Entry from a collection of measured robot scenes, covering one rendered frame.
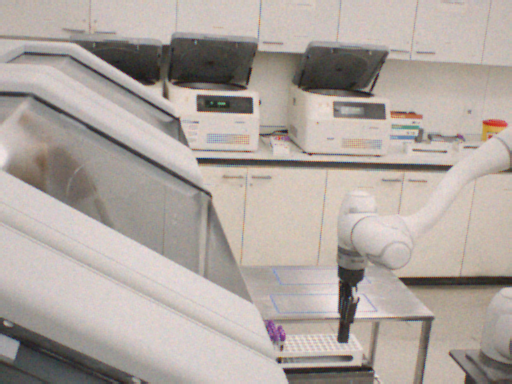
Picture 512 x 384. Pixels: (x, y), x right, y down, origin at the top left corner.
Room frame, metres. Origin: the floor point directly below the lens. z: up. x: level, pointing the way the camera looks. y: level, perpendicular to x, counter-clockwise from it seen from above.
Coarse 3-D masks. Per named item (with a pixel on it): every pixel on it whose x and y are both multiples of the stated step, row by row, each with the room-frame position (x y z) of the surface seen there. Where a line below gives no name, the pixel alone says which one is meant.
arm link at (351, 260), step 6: (342, 252) 1.74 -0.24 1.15; (348, 252) 1.73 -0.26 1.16; (354, 252) 1.72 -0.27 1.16; (336, 258) 1.77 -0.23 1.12; (342, 258) 1.74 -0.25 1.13; (348, 258) 1.73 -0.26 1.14; (354, 258) 1.72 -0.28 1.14; (360, 258) 1.73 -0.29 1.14; (342, 264) 1.74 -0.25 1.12; (348, 264) 1.73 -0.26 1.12; (354, 264) 1.73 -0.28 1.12; (360, 264) 1.73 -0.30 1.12; (366, 264) 1.74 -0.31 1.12
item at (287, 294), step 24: (264, 288) 2.21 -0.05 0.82; (288, 288) 2.23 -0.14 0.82; (312, 288) 2.24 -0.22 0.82; (336, 288) 2.26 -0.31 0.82; (360, 288) 2.28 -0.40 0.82; (384, 288) 2.29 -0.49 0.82; (264, 312) 2.02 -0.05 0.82; (288, 312) 2.03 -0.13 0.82; (312, 312) 2.04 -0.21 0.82; (336, 312) 2.06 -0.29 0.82; (360, 312) 2.07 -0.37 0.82; (384, 312) 2.09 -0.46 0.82; (408, 312) 2.10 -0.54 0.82
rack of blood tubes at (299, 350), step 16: (288, 336) 1.78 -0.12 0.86; (304, 336) 1.79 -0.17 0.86; (320, 336) 1.79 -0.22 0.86; (336, 336) 1.81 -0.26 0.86; (352, 336) 1.81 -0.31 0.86; (288, 352) 1.68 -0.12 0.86; (304, 352) 1.69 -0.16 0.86; (320, 352) 1.70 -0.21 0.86; (336, 352) 1.71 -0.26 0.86; (352, 352) 1.72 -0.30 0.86
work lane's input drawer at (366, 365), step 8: (288, 368) 1.68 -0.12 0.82; (296, 368) 1.68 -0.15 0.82; (304, 368) 1.69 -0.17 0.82; (312, 368) 1.69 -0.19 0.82; (320, 368) 1.70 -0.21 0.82; (328, 368) 1.70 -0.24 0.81; (336, 368) 1.71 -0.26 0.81; (344, 368) 1.71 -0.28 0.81; (352, 368) 1.72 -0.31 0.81; (360, 368) 1.72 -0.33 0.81; (368, 368) 1.73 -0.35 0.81; (288, 376) 1.67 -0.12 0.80; (296, 376) 1.67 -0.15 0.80; (304, 376) 1.68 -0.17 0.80; (312, 376) 1.68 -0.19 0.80; (320, 376) 1.69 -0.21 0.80; (328, 376) 1.69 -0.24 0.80; (336, 376) 1.70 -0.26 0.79; (344, 376) 1.70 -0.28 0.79; (352, 376) 1.71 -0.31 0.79; (360, 376) 1.71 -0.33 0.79; (368, 376) 1.72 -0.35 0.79; (376, 376) 1.78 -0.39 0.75
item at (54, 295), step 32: (0, 224) 0.56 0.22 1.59; (0, 256) 0.50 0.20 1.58; (32, 256) 0.53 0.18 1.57; (64, 256) 0.57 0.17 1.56; (0, 288) 0.46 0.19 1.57; (32, 288) 0.48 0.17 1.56; (64, 288) 0.51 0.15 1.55; (96, 288) 0.54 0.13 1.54; (128, 288) 0.58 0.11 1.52; (32, 320) 0.47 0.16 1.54; (64, 320) 0.47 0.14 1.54; (96, 320) 0.48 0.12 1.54; (128, 320) 0.52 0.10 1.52; (160, 320) 0.55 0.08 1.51; (192, 320) 0.59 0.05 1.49; (96, 352) 0.48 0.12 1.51; (128, 352) 0.48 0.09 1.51; (160, 352) 0.49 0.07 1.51; (192, 352) 0.53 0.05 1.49; (224, 352) 0.56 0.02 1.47; (256, 352) 0.61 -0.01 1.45
